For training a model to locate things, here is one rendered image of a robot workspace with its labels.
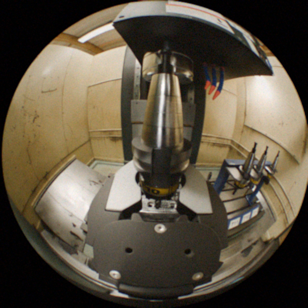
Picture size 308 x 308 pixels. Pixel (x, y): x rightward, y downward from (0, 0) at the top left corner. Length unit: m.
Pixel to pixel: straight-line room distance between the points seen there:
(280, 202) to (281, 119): 0.68
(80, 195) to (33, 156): 0.60
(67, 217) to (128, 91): 1.12
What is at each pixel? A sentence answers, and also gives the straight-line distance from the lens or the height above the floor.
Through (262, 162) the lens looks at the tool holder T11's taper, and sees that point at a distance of 0.46.
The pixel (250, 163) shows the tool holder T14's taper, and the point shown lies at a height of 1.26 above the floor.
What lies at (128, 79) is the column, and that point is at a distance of 0.88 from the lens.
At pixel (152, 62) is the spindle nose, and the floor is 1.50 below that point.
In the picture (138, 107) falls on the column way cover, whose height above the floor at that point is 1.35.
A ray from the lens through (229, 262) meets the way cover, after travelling 0.84.
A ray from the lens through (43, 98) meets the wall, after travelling 1.10.
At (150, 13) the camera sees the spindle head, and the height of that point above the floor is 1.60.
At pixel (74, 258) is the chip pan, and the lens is 0.91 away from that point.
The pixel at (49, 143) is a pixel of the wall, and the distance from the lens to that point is 1.10.
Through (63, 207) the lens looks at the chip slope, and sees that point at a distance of 0.99.
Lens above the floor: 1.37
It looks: 27 degrees down
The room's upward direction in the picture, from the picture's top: 2 degrees clockwise
